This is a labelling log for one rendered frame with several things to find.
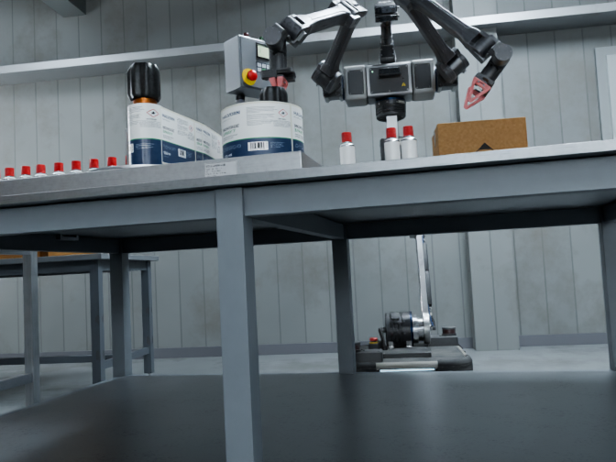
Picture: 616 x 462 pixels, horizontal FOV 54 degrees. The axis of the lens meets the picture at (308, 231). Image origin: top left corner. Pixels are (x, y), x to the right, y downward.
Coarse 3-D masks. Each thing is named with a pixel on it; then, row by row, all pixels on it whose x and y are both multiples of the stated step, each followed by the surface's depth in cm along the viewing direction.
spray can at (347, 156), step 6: (348, 132) 203; (342, 138) 204; (348, 138) 203; (342, 144) 203; (348, 144) 202; (342, 150) 203; (348, 150) 202; (354, 150) 203; (342, 156) 203; (348, 156) 202; (354, 156) 203; (342, 162) 203; (348, 162) 202; (354, 162) 202
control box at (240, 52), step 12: (240, 36) 215; (228, 48) 219; (240, 48) 215; (252, 48) 218; (228, 60) 219; (240, 60) 215; (252, 60) 218; (264, 60) 221; (228, 72) 219; (240, 72) 214; (228, 84) 219; (240, 84) 214; (252, 84) 217; (264, 84) 220; (252, 96) 226
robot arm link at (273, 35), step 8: (264, 32) 185; (272, 32) 184; (280, 32) 184; (304, 32) 192; (264, 40) 184; (272, 40) 184; (280, 40) 185; (288, 40) 193; (296, 40) 191; (272, 48) 187; (280, 48) 189
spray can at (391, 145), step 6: (390, 132) 200; (390, 138) 199; (396, 138) 200; (384, 144) 200; (390, 144) 199; (396, 144) 199; (384, 150) 201; (390, 150) 198; (396, 150) 198; (390, 156) 198; (396, 156) 198
